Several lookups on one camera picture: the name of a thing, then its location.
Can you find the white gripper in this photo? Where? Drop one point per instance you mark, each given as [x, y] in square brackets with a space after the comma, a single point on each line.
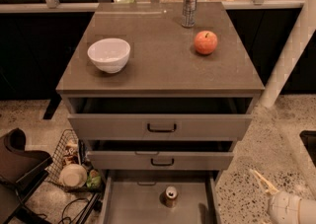
[282, 206]

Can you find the orange soda can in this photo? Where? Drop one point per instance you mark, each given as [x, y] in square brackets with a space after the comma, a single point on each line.
[170, 196]

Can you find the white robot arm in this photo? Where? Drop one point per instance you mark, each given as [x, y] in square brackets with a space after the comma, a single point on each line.
[299, 37]

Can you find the bottom grey drawer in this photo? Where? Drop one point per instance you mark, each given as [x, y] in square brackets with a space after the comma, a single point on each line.
[137, 197]

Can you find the grey drawer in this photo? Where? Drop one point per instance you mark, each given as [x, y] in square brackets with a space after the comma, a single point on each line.
[163, 126]
[137, 197]
[161, 155]

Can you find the grey drawer cabinet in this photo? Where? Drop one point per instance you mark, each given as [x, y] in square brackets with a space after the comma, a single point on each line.
[164, 73]

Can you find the middle grey drawer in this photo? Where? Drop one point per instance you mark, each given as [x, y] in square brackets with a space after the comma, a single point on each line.
[161, 155]

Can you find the top grey drawer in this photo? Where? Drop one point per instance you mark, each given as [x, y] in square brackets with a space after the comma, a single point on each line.
[163, 126]

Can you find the silver tall can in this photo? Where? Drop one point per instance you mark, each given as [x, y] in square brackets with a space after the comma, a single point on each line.
[188, 13]

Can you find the red apple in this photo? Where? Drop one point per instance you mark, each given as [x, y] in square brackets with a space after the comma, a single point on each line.
[205, 42]

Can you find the green packet in basket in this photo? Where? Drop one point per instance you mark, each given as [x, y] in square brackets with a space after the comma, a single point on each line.
[93, 180]

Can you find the grey railing ledge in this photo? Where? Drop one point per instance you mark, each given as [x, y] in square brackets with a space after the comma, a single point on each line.
[91, 7]

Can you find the white cup in basket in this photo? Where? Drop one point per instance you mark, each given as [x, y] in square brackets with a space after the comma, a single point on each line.
[73, 175]

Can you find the brown snack bag in basket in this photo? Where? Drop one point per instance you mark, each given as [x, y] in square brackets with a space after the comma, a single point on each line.
[70, 154]

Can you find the white ceramic bowl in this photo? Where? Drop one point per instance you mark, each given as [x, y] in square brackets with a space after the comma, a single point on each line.
[109, 54]

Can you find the black chair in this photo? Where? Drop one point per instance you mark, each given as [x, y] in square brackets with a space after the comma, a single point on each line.
[21, 173]

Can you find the black wire basket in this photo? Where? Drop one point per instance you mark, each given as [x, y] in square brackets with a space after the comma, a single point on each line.
[55, 168]

